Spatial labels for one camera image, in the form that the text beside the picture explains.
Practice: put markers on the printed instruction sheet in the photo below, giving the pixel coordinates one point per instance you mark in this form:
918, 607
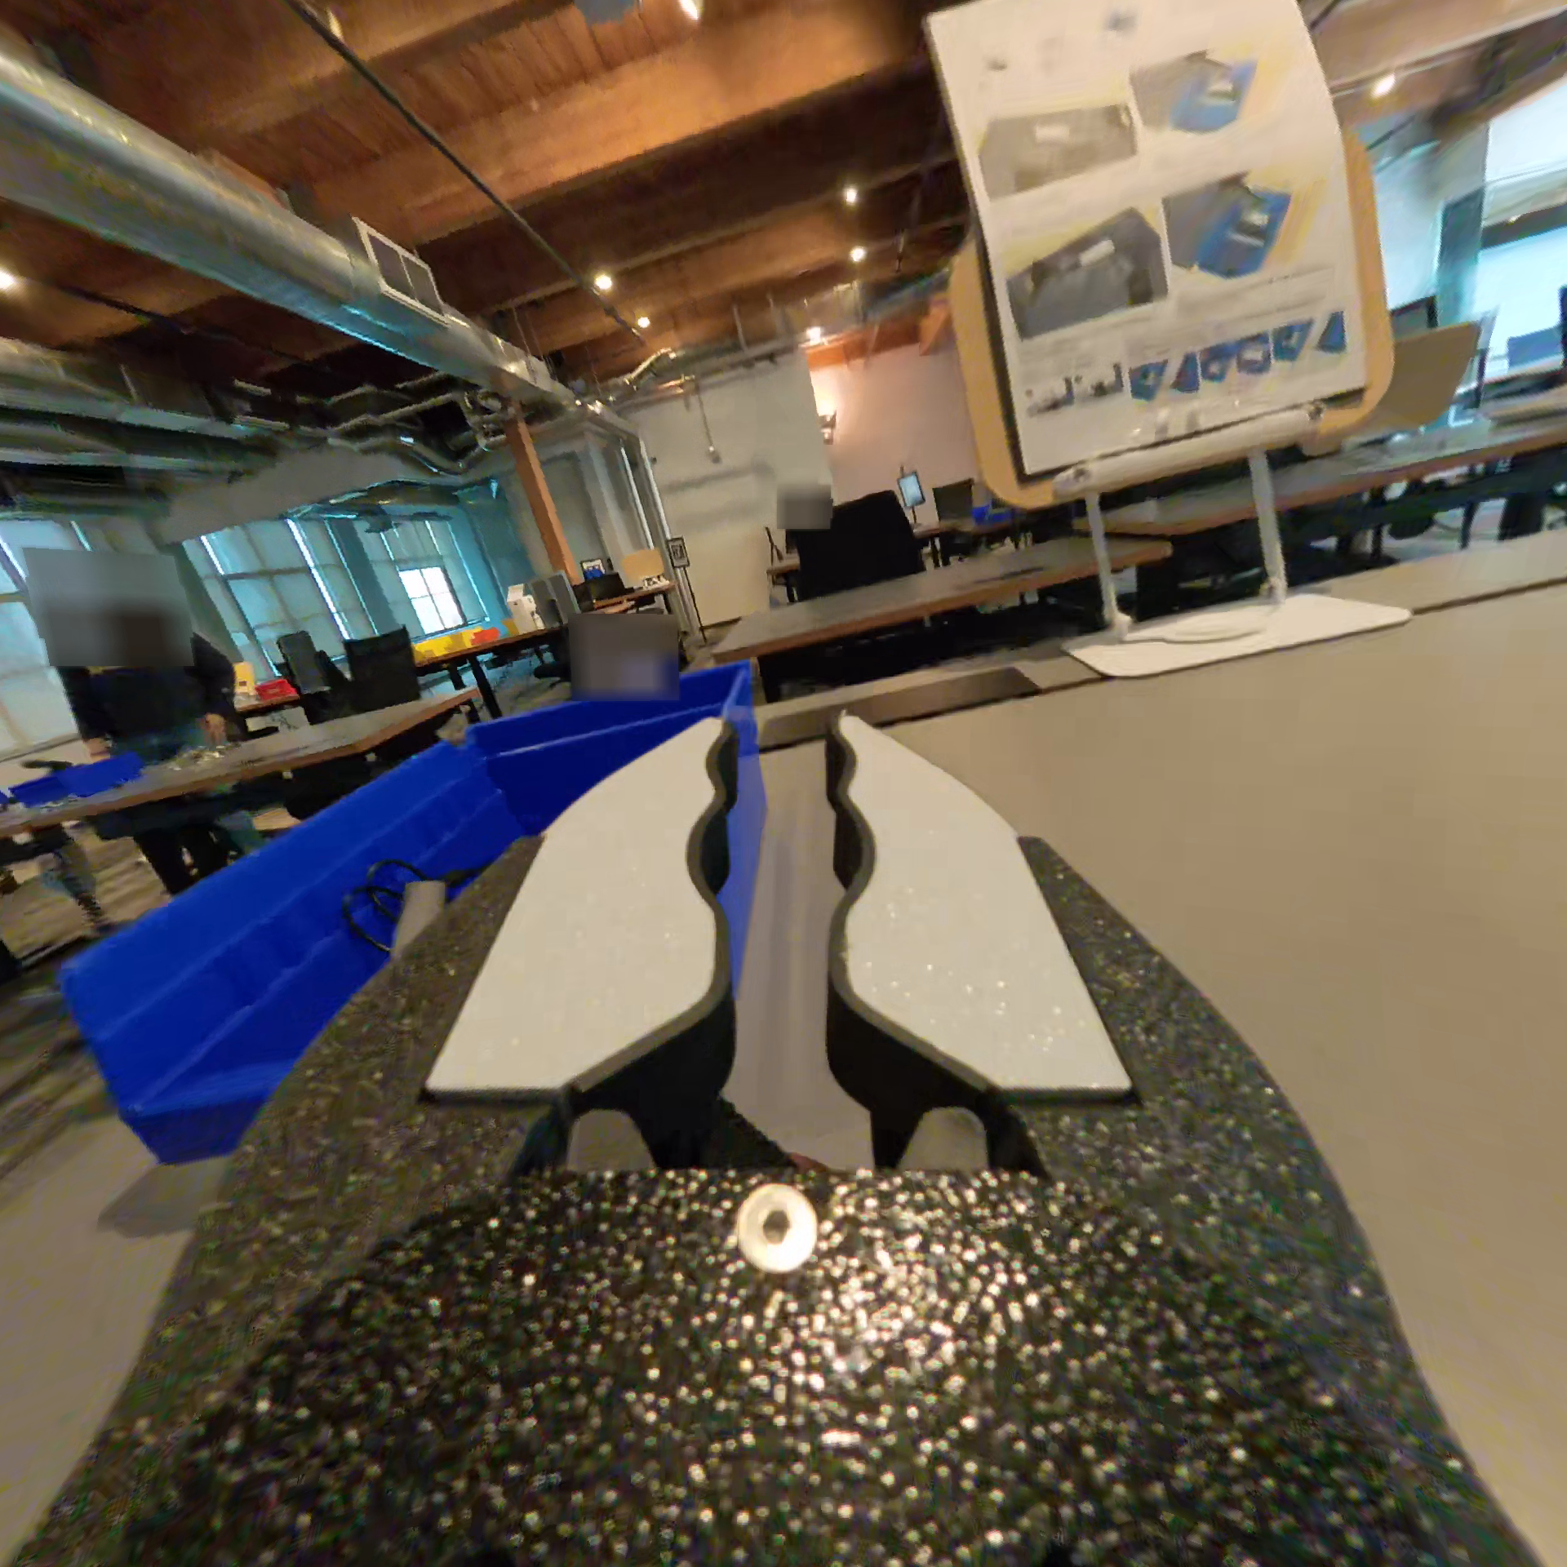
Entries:
1224, 320

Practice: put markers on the small computer monitor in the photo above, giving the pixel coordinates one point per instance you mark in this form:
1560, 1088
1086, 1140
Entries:
912, 487

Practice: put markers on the wooden support post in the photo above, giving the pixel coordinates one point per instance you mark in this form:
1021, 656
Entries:
538, 492

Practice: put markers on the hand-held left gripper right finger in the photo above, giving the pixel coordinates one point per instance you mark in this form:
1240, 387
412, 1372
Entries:
979, 969

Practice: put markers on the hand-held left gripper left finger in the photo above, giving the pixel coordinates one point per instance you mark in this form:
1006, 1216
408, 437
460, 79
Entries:
589, 956

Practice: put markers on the black office chair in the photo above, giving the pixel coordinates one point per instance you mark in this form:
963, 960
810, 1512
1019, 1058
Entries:
383, 672
855, 549
307, 672

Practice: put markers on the tan board on stand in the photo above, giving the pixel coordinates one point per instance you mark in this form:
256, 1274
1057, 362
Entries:
1433, 367

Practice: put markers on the blue plastic bin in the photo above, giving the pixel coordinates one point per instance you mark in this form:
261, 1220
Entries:
245, 969

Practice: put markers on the small blue bin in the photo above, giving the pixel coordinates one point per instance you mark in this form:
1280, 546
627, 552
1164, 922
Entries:
84, 781

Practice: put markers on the wooden office table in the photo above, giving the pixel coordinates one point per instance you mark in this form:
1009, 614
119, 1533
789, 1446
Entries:
918, 587
307, 740
1410, 460

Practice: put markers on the silver ventilation duct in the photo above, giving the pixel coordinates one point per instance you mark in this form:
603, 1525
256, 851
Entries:
245, 243

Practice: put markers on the yellow plastic bin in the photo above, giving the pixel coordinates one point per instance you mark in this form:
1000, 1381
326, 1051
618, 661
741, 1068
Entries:
466, 644

